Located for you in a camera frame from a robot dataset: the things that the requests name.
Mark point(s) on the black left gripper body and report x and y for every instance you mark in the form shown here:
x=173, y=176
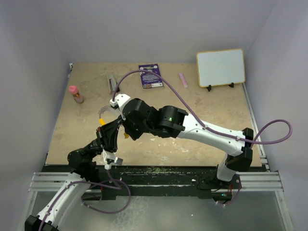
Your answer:
x=96, y=147

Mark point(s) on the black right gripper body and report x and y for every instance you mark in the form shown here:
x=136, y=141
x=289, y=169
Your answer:
x=135, y=131

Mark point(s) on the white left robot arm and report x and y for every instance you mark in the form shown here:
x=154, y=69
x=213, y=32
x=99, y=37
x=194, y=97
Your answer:
x=84, y=174

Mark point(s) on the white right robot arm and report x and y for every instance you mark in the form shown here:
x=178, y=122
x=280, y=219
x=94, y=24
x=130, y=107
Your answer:
x=173, y=122

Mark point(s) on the purple printed card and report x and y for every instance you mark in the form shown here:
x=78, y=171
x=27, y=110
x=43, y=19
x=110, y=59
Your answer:
x=148, y=80

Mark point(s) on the grey black stapler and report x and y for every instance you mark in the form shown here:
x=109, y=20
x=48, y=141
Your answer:
x=112, y=83

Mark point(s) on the pink capped small bottle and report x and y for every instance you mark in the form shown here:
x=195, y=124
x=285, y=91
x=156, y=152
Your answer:
x=75, y=93

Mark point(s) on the pink eraser stick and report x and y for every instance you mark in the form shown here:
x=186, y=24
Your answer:
x=183, y=80

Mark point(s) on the small whiteboard on stand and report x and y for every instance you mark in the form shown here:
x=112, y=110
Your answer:
x=220, y=68

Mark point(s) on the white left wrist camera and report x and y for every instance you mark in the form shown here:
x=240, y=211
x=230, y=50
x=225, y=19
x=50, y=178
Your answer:
x=111, y=160

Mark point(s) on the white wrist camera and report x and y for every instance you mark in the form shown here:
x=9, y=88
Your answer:
x=120, y=101
x=111, y=160

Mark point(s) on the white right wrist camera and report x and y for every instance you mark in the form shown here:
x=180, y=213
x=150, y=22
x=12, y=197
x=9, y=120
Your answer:
x=120, y=101

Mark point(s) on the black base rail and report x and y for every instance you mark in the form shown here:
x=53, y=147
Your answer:
x=161, y=181

